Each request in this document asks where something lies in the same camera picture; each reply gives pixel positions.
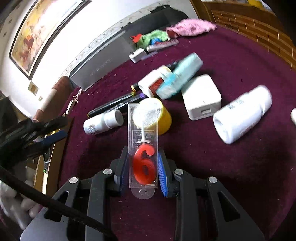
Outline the small white plug adapter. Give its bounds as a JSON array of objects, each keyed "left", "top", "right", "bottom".
[{"left": 129, "top": 48, "right": 147, "bottom": 64}]

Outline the brown upholstered chair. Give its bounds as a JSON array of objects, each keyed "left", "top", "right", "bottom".
[{"left": 32, "top": 76, "right": 76, "bottom": 122}]

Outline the white bottle red label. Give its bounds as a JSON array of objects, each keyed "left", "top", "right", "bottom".
[{"left": 138, "top": 65, "right": 173, "bottom": 98}]

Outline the clear pack red number candle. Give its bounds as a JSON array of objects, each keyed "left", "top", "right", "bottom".
[{"left": 128, "top": 103, "right": 161, "bottom": 200}]

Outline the framed wall picture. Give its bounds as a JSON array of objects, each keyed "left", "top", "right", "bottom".
[{"left": 9, "top": 0, "right": 92, "bottom": 80}]

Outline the yellow jar white lid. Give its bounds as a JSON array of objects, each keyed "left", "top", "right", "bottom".
[{"left": 133, "top": 98, "right": 172, "bottom": 136}]

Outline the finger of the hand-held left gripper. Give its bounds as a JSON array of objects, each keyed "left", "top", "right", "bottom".
[
  {"left": 30, "top": 130, "right": 68, "bottom": 154},
  {"left": 30, "top": 115, "right": 69, "bottom": 138}
]

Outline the pink floral cloth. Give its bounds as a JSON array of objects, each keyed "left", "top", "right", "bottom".
[{"left": 166, "top": 19, "right": 217, "bottom": 38}]

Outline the small white bottle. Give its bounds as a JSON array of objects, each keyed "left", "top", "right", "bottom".
[{"left": 83, "top": 109, "right": 124, "bottom": 136}]

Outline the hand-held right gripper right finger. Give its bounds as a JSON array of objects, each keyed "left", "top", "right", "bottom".
[{"left": 157, "top": 149, "right": 265, "bottom": 241}]

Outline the black leather chair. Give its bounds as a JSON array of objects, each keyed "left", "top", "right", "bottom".
[{"left": 124, "top": 5, "right": 189, "bottom": 38}]

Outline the white charger adapter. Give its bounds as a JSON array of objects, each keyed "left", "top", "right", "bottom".
[{"left": 181, "top": 74, "right": 222, "bottom": 121}]

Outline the grey cardboard box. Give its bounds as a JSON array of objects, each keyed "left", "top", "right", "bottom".
[{"left": 69, "top": 30, "right": 127, "bottom": 92}]

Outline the green cloth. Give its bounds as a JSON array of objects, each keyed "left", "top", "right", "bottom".
[{"left": 138, "top": 30, "right": 168, "bottom": 48}]

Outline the wooden brick-pattern counter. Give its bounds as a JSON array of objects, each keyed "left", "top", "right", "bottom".
[{"left": 189, "top": 0, "right": 296, "bottom": 70}]

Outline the teal tissue packet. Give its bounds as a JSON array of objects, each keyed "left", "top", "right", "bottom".
[{"left": 155, "top": 52, "right": 204, "bottom": 100}]

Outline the person's left hand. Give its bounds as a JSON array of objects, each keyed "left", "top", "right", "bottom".
[{"left": 0, "top": 180, "right": 42, "bottom": 230}]

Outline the large white bottle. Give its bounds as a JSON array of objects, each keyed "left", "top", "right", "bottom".
[{"left": 212, "top": 85, "right": 273, "bottom": 145}]

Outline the packaged pen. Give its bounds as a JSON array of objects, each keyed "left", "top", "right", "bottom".
[{"left": 145, "top": 39, "right": 180, "bottom": 53}]

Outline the black marker purple cap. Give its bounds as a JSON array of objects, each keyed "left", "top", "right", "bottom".
[{"left": 104, "top": 92, "right": 145, "bottom": 112}]

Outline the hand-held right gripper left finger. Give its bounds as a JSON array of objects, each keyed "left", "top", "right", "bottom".
[{"left": 43, "top": 146, "right": 130, "bottom": 241}]

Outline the white rope with metal tag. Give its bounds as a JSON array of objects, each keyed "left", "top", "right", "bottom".
[{"left": 66, "top": 89, "right": 84, "bottom": 114}]

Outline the long thin black marker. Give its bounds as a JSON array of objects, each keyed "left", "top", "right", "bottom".
[{"left": 87, "top": 91, "right": 136, "bottom": 118}]

